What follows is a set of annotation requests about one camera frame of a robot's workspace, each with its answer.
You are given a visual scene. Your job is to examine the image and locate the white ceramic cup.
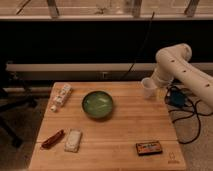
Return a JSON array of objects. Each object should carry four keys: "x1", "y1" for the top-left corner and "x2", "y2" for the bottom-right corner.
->
[{"x1": 141, "y1": 77, "x2": 157, "y2": 99}]

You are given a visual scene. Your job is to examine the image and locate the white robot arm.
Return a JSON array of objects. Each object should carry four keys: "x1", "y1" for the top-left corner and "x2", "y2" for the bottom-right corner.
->
[{"x1": 151, "y1": 43, "x2": 213, "y2": 109}]

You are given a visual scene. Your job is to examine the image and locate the green ceramic bowl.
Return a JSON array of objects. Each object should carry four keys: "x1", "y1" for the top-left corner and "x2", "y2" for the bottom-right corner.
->
[{"x1": 82, "y1": 91, "x2": 114, "y2": 119}]

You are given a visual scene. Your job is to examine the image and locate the white toothpaste tube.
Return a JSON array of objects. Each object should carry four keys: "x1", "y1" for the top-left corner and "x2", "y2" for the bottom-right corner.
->
[{"x1": 50, "y1": 84, "x2": 72, "y2": 112}]

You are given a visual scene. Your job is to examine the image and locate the white wrapped packet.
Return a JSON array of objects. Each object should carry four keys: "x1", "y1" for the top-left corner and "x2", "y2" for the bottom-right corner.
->
[{"x1": 64, "y1": 129, "x2": 82, "y2": 153}]

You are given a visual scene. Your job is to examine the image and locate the red-brown snack bar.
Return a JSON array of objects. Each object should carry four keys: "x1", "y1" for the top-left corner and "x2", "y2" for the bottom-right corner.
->
[{"x1": 41, "y1": 130, "x2": 65, "y2": 149}]

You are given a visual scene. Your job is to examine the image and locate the blue black floor device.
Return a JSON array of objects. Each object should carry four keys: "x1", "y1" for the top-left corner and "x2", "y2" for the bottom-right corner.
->
[{"x1": 169, "y1": 91, "x2": 186, "y2": 107}]

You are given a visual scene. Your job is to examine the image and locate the dark orange small box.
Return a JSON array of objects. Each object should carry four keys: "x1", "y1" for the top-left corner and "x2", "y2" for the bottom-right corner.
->
[{"x1": 136, "y1": 141, "x2": 163, "y2": 156}]

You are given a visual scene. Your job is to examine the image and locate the black office chair base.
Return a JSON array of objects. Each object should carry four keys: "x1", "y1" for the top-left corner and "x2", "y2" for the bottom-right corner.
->
[{"x1": 0, "y1": 63, "x2": 39, "y2": 149}]

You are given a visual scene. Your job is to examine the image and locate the black hanging cable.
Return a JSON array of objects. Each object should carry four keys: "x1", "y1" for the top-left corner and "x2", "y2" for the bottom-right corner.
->
[{"x1": 119, "y1": 11, "x2": 156, "y2": 82}]

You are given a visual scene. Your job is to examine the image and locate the black cable on floor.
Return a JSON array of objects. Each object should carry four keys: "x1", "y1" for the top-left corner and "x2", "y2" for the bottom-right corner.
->
[{"x1": 164, "y1": 85, "x2": 213, "y2": 145}]

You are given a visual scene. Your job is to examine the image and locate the white baseboard heater rail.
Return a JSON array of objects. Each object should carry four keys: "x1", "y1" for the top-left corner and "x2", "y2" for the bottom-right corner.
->
[{"x1": 5, "y1": 61, "x2": 213, "y2": 74}]

